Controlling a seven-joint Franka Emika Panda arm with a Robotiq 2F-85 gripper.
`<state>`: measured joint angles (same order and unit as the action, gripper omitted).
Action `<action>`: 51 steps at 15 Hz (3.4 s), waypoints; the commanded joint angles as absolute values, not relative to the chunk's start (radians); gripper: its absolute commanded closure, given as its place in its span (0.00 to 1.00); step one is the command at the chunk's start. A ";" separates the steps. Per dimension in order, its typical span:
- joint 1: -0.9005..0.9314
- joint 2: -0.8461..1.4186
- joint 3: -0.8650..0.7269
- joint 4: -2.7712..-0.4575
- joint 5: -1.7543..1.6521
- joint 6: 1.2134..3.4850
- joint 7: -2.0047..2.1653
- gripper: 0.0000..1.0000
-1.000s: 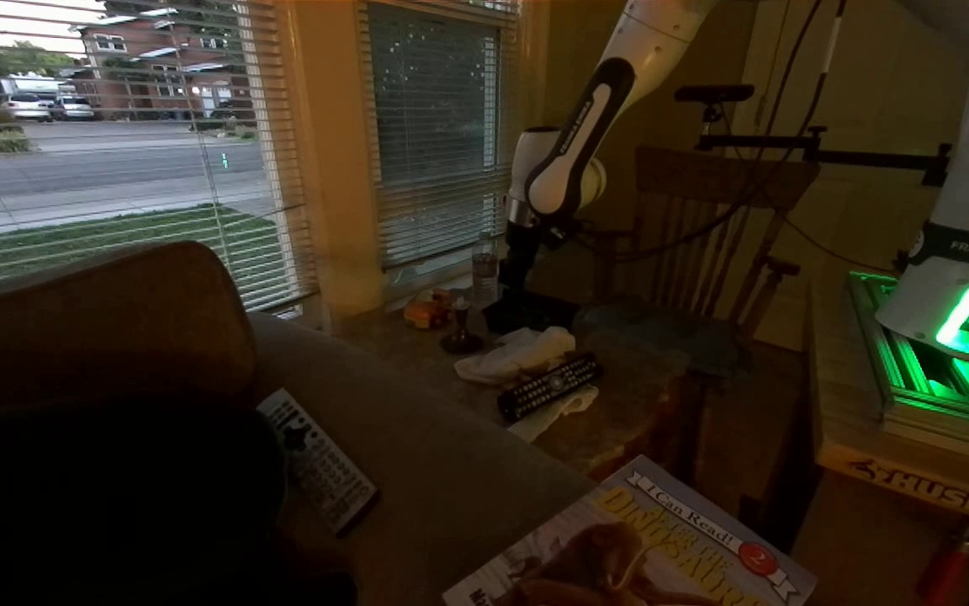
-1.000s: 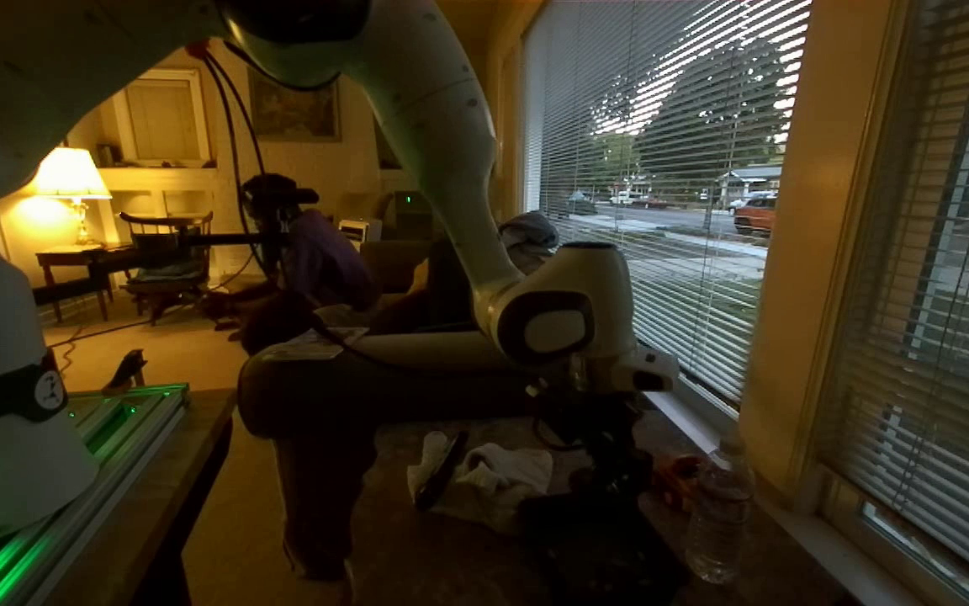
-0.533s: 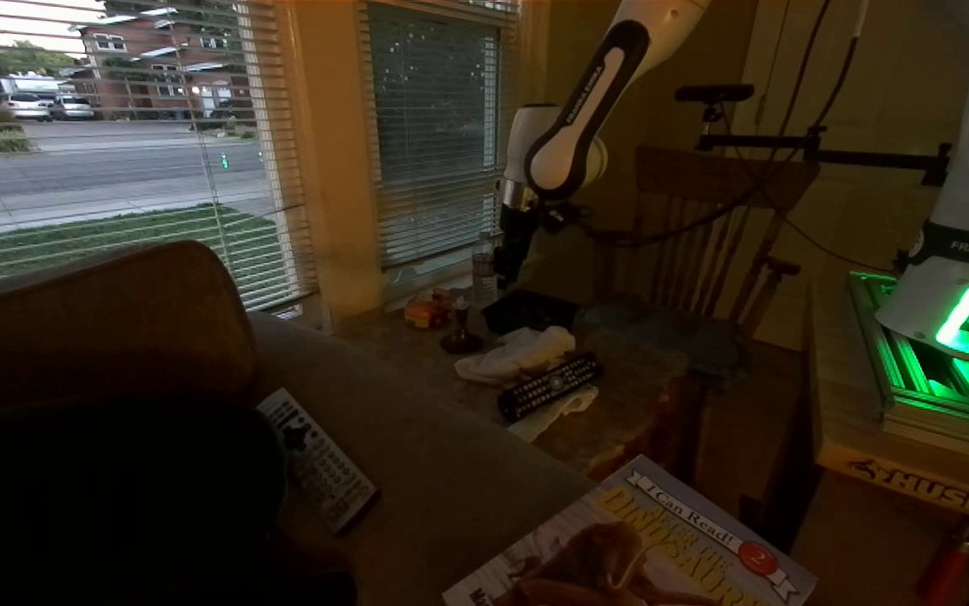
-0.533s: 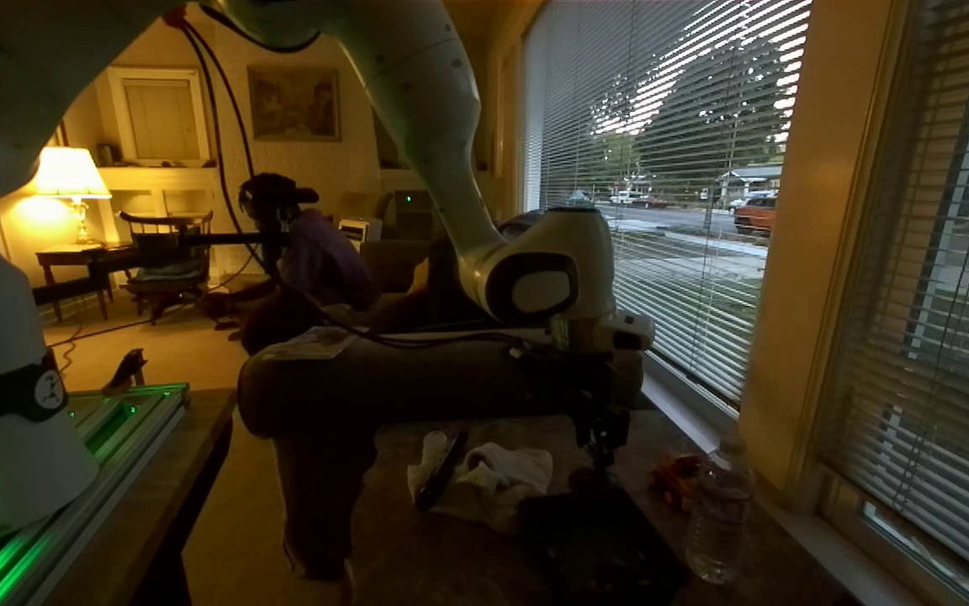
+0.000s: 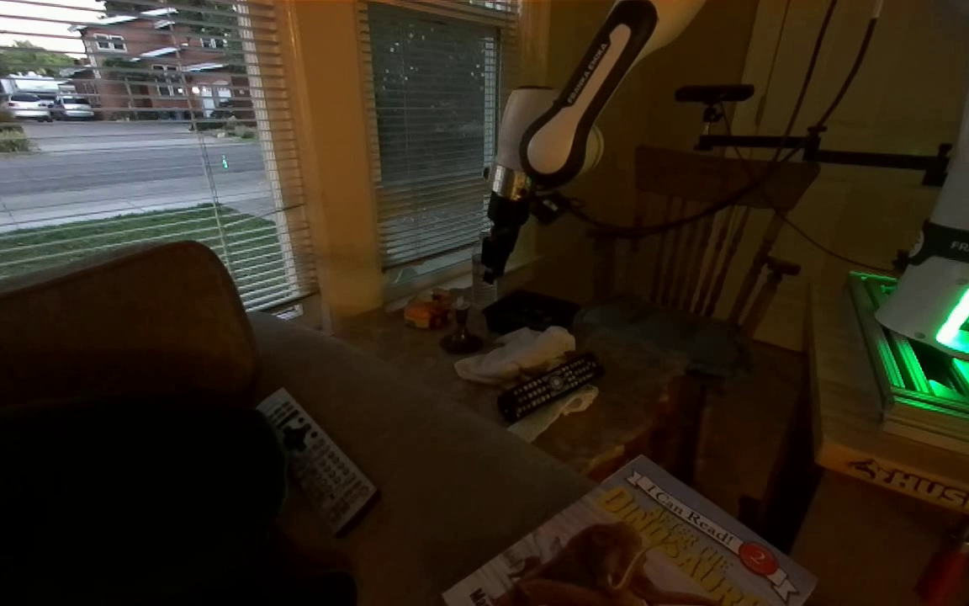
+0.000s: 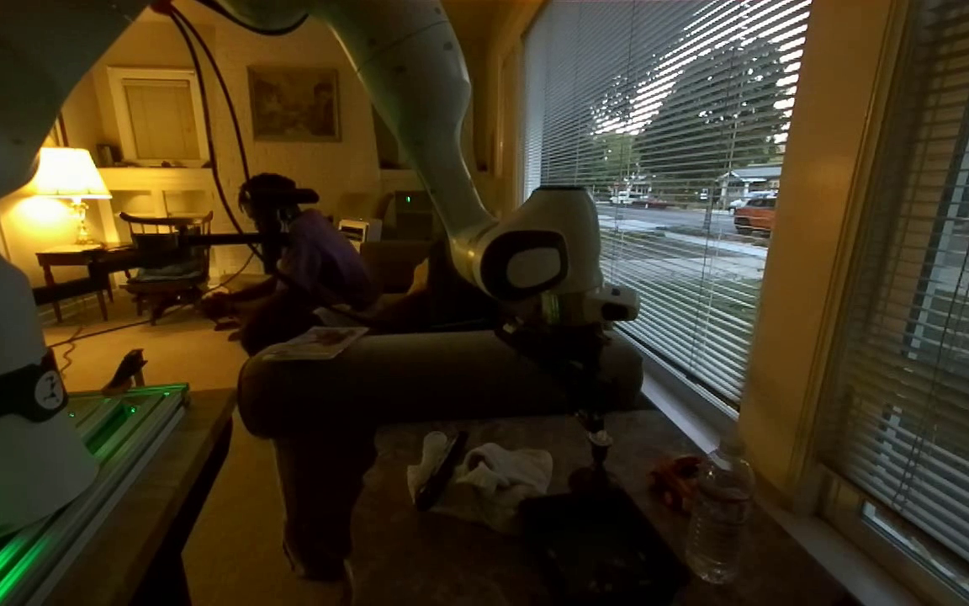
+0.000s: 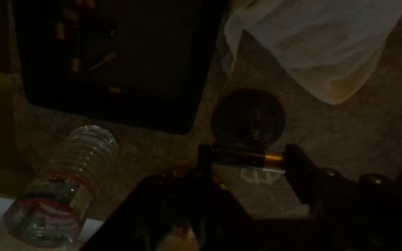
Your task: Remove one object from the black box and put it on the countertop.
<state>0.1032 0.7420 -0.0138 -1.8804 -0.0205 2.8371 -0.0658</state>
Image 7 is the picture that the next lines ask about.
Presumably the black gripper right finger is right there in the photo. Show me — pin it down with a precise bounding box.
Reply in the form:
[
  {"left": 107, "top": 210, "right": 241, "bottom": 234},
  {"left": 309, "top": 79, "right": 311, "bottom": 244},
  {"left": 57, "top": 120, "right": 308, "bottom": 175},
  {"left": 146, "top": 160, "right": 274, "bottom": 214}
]
[{"left": 281, "top": 142, "right": 326, "bottom": 206}]

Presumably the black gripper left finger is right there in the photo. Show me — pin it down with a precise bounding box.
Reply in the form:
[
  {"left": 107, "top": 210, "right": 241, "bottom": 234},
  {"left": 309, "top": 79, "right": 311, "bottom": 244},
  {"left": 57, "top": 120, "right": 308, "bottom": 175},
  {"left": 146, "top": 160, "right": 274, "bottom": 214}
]
[{"left": 195, "top": 143, "right": 214, "bottom": 186}]

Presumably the black box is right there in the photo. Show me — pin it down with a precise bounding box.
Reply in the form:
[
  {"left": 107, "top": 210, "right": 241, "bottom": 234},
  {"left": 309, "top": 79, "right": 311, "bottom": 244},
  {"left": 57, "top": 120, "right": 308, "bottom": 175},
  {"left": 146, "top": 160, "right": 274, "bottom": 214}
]
[{"left": 11, "top": 0, "right": 233, "bottom": 136}]

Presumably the small battery in box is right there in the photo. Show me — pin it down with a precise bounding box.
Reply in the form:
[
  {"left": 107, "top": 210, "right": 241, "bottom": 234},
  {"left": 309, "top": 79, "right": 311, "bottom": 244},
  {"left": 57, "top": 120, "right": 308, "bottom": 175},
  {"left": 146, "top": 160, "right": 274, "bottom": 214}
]
[{"left": 87, "top": 50, "right": 118, "bottom": 74}]

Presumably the round black disc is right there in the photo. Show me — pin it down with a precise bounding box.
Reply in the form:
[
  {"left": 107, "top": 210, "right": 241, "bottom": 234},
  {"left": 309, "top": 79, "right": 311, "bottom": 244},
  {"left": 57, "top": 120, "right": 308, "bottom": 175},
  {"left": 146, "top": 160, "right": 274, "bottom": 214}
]
[{"left": 209, "top": 87, "right": 287, "bottom": 153}]

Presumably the clear plastic water bottle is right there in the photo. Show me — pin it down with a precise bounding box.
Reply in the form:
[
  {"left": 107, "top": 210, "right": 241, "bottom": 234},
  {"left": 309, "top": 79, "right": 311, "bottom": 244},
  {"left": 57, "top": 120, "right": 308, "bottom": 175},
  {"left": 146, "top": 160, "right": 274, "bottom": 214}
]
[{"left": 2, "top": 122, "right": 120, "bottom": 248}]

